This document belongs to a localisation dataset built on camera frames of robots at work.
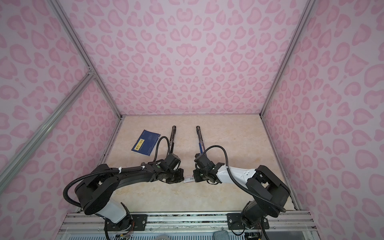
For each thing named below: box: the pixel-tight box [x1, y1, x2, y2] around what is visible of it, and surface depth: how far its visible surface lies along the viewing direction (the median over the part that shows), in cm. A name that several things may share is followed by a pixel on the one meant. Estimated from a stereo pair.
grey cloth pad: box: [213, 230, 230, 240], surface depth 69 cm
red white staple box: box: [183, 175, 195, 184], surface depth 88 cm
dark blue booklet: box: [131, 129, 161, 157], surface depth 105 cm
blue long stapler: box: [196, 125, 206, 154], surface depth 106 cm
